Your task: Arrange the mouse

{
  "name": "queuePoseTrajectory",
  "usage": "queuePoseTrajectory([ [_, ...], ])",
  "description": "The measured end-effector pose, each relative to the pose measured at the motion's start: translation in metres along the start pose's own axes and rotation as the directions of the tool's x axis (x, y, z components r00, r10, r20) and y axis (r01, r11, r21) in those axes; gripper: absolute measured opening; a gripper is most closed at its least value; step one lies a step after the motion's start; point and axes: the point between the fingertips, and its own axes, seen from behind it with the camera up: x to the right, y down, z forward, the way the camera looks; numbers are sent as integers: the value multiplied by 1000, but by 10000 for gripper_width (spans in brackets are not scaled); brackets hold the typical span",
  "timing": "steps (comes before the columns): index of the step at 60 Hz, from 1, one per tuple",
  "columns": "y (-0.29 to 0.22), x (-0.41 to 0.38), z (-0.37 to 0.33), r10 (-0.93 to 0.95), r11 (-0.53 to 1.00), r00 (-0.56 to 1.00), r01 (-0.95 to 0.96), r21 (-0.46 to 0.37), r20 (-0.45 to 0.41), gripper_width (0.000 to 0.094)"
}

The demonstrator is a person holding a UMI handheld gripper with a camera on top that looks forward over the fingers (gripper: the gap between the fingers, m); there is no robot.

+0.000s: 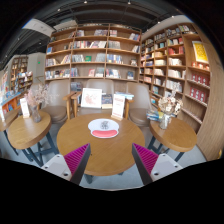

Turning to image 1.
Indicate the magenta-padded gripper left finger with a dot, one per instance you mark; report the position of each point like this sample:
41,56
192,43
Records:
75,160

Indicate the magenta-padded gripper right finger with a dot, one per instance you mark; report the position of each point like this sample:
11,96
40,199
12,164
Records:
148,160

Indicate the transparent computer mouse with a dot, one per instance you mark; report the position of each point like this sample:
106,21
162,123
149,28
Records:
104,125

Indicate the white mouse pad red rest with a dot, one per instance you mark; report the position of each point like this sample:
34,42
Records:
95,126

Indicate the round wooden side table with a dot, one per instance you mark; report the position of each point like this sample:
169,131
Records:
28,131
8,118
176,135

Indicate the glass vase pale dried flowers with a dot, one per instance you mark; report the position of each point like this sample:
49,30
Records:
165,121

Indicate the stack of magazines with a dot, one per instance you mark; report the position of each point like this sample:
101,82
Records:
154,116

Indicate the glass vase pink dried flowers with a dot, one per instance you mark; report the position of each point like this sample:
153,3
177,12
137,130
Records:
35,115

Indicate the white sign card wooden base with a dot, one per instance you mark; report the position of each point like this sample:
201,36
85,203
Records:
118,106

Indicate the white framed floral picture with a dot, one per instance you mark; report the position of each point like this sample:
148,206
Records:
91,97

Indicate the blue magazine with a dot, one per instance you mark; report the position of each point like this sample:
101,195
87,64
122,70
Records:
128,95

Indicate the dark cover book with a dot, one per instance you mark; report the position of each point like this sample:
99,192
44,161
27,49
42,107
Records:
107,100

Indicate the small white table sign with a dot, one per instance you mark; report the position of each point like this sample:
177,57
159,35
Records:
25,107

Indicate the tall wooden bookshelf unit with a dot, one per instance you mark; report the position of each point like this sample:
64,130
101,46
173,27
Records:
186,83

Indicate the distant wooden bookshelf unit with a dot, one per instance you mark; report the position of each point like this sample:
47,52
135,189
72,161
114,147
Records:
20,73

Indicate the wide wooden bookshelf unit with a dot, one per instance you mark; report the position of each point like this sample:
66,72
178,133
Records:
96,53

